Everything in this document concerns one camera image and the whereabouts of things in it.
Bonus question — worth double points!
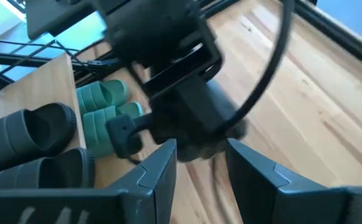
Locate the black aluminium table frame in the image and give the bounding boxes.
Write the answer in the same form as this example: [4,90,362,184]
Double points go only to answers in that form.
[0,0,362,94]

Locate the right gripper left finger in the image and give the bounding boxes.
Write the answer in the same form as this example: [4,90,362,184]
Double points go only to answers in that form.
[0,138,178,224]

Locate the black slide sandal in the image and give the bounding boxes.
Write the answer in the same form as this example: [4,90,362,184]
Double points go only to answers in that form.
[176,79,250,164]
[0,101,78,177]
[0,147,96,191]

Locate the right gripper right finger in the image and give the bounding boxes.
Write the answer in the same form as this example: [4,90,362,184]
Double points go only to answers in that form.
[225,138,362,224]

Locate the green slide sandal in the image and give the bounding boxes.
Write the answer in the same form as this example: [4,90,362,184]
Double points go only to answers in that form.
[75,79,131,116]
[81,101,145,159]

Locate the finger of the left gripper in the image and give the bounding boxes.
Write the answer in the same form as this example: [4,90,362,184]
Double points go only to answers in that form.
[151,81,231,147]

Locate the grey desk top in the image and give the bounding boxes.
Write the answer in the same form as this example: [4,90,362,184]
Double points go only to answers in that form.
[24,0,107,40]

